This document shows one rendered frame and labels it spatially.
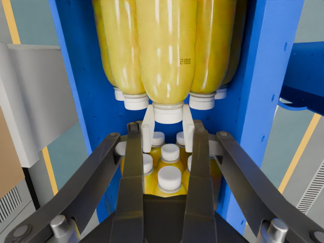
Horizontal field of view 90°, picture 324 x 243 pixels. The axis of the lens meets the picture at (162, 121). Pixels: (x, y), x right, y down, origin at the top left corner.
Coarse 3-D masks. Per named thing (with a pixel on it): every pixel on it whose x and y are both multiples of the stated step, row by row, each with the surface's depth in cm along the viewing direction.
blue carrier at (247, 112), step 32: (64, 0) 21; (256, 0) 23; (288, 0) 11; (64, 32) 21; (256, 32) 11; (288, 32) 13; (96, 64) 29; (256, 64) 12; (96, 96) 29; (256, 96) 13; (96, 128) 30; (160, 128) 43; (224, 128) 35; (256, 128) 15; (256, 160) 17; (224, 192) 39
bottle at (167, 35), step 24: (144, 0) 15; (168, 0) 14; (192, 0) 15; (144, 24) 16; (168, 24) 15; (192, 24) 16; (144, 48) 17; (168, 48) 16; (192, 48) 17; (144, 72) 18; (168, 72) 17; (192, 72) 18; (168, 96) 18
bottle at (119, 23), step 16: (112, 0) 18; (128, 0) 18; (112, 16) 19; (128, 16) 19; (112, 32) 20; (128, 32) 19; (112, 48) 21; (128, 48) 20; (112, 64) 22; (128, 64) 21; (128, 80) 22; (128, 96) 24; (144, 96) 25
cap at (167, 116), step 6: (156, 108) 20; (180, 108) 20; (156, 114) 21; (162, 114) 20; (168, 114) 20; (174, 114) 20; (180, 114) 20; (156, 120) 21; (162, 120) 20; (168, 120) 20; (174, 120) 20; (180, 120) 21
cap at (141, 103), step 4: (124, 96) 26; (124, 100) 25; (128, 100) 24; (132, 100) 24; (136, 100) 24; (140, 100) 24; (144, 100) 25; (124, 104) 26; (128, 104) 25; (132, 104) 24; (136, 104) 24; (140, 104) 25; (144, 104) 25; (148, 104) 26; (128, 108) 25; (132, 108) 25; (136, 108) 25; (140, 108) 25
